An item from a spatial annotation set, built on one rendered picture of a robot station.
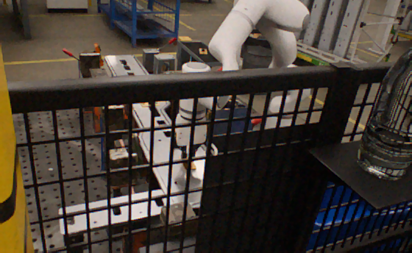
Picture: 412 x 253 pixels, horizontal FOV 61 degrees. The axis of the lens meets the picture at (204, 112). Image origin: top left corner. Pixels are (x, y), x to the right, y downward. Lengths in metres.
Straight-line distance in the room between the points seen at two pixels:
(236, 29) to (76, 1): 7.11
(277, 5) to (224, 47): 0.26
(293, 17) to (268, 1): 0.12
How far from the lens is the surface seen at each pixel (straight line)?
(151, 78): 0.38
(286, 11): 1.23
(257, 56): 4.21
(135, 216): 1.00
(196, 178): 1.14
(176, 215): 0.92
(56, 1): 8.03
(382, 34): 7.76
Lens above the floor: 1.69
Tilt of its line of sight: 26 degrees down
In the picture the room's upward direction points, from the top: 6 degrees clockwise
